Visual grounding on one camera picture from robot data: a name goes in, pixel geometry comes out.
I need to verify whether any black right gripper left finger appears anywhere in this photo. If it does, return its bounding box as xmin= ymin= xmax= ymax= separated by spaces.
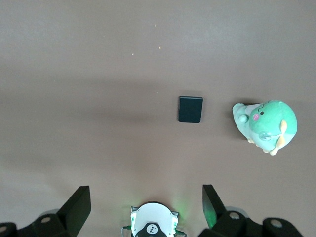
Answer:
xmin=0 ymin=186 xmax=91 ymax=237

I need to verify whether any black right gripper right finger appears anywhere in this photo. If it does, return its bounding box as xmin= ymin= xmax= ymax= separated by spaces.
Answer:
xmin=198 ymin=184 xmax=304 ymax=237

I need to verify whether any dark green rectangular block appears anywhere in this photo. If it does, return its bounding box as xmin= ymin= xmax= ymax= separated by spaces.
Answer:
xmin=178 ymin=96 xmax=204 ymax=124

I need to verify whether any brown table cover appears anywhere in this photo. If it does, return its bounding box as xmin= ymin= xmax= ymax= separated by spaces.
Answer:
xmin=0 ymin=0 xmax=316 ymax=237

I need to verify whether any green dinosaur plush toy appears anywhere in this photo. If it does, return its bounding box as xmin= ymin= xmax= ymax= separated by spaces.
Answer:
xmin=232 ymin=99 xmax=298 ymax=157

